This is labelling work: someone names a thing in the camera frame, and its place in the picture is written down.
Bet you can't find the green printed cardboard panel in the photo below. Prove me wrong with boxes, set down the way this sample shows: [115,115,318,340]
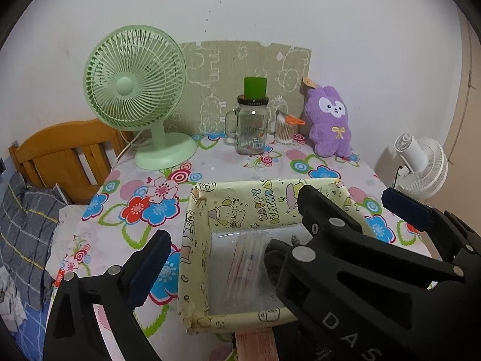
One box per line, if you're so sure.
[178,40,312,138]

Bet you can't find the yellow printed fabric storage box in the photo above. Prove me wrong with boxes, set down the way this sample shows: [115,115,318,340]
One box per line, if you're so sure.
[177,178,356,337]

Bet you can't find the floral tablecloth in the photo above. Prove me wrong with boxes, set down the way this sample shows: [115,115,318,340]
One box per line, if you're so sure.
[47,131,444,361]

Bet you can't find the green plastic cup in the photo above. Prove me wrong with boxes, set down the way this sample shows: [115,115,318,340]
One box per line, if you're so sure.
[244,77,268,98]

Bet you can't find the black cloth bundle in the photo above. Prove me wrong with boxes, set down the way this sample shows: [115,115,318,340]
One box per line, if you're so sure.
[263,238,301,290]

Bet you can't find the white fan cable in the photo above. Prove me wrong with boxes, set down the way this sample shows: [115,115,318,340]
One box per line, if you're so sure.
[113,130,140,166]

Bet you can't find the clear cotton swab container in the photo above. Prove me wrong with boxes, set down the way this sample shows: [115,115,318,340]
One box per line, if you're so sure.
[275,111,307,144]

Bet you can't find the grey plaid pillow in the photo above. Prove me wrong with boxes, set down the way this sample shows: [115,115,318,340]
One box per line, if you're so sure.
[0,173,74,311]

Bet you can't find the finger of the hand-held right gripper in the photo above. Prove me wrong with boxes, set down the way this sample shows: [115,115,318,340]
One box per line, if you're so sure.
[381,187,481,260]
[277,186,467,361]

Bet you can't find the wooden bed headboard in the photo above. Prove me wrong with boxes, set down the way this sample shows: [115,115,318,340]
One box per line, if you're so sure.
[8,118,136,205]

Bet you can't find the white crumpled cloth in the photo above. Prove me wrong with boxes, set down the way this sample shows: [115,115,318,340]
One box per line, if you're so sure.
[0,271,29,333]

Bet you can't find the clear plastic bag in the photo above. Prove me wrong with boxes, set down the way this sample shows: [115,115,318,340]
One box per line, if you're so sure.
[210,229,280,307]

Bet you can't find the pink packet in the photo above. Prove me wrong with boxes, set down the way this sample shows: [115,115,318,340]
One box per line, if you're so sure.
[232,329,280,361]

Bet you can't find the blue bedsheet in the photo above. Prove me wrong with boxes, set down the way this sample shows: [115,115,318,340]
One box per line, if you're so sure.
[11,301,51,350]

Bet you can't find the glass jar mug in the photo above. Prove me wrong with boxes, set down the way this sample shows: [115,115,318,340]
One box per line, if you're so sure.
[225,96,270,156]

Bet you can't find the white standing fan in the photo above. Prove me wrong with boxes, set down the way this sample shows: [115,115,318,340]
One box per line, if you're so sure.
[393,132,449,201]

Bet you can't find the green desk fan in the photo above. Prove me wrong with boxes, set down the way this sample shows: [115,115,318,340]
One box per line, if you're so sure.
[83,25,198,170]

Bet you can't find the purple plush rabbit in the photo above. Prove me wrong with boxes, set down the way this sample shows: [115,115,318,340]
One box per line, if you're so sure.
[302,78,362,158]

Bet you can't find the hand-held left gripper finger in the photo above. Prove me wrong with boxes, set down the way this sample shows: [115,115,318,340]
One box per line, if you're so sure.
[42,229,172,361]

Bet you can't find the beige wooden door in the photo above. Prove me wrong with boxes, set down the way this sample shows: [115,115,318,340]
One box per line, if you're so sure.
[443,8,481,215]

